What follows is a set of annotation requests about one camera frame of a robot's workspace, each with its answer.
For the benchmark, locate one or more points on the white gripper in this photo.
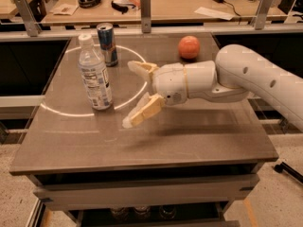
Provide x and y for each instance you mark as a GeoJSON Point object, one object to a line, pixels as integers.
{"type": "Point", "coordinates": [169, 83]}

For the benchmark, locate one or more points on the clear plastic water bottle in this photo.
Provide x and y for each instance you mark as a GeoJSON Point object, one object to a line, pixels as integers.
{"type": "Point", "coordinates": [94, 74]}

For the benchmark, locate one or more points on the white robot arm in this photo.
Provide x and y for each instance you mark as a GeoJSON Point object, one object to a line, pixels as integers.
{"type": "Point", "coordinates": [230, 77]}

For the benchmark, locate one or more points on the orange round fruit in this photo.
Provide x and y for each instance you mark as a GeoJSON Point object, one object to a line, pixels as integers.
{"type": "Point", "coordinates": [189, 47]}

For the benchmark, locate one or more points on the blue silver energy drink can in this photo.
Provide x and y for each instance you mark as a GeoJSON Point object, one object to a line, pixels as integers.
{"type": "Point", "coordinates": [107, 43]}

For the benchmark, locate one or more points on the black sunglasses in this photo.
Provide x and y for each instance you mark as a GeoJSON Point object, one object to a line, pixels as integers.
{"type": "Point", "coordinates": [122, 9]}

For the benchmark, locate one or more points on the white paper sheet right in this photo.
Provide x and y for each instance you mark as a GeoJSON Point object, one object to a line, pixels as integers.
{"type": "Point", "coordinates": [214, 13]}

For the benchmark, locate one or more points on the small paper note left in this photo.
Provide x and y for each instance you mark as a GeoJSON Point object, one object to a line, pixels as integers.
{"type": "Point", "coordinates": [64, 9]}

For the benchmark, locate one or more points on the black stand leg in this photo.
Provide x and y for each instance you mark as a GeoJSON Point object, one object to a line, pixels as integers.
{"type": "Point", "coordinates": [279, 168]}

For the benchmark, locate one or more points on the grey metal bracket middle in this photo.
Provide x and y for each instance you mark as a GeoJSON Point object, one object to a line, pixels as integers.
{"type": "Point", "coordinates": [146, 20]}

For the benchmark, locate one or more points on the grey metal bracket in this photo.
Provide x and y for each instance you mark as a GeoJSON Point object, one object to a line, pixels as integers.
{"type": "Point", "coordinates": [259, 20]}
{"type": "Point", "coordinates": [146, 20]}
{"type": "Point", "coordinates": [32, 27]}

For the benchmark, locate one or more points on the grey table drawer frame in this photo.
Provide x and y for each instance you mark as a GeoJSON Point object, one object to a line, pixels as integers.
{"type": "Point", "coordinates": [148, 197]}

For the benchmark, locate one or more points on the grey metal bracket left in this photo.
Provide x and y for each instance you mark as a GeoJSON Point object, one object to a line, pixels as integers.
{"type": "Point", "coordinates": [32, 27]}

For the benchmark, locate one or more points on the grey metal bracket right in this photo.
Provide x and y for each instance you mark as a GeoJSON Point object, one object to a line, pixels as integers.
{"type": "Point", "coordinates": [259, 20]}

